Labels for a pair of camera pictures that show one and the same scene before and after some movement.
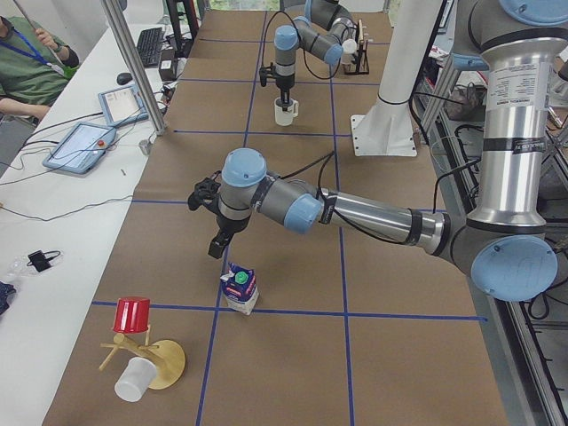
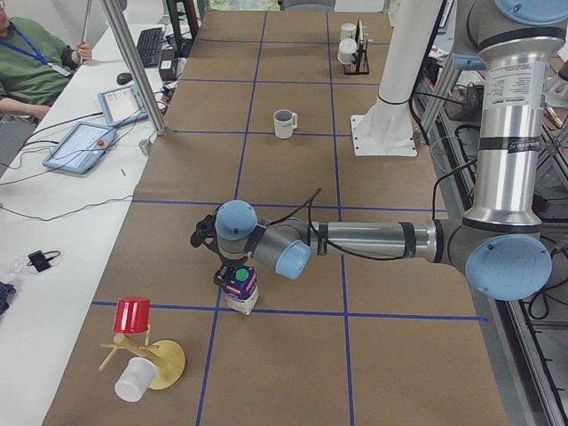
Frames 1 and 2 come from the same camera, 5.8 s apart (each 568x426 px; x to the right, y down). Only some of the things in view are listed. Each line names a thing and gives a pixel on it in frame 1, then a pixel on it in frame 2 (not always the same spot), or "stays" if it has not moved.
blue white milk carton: (240, 288) stays
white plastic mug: (285, 118) to (284, 122)
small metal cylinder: (145, 145) stays
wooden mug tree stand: (167, 354) stays
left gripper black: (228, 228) to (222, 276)
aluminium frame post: (135, 69) stays
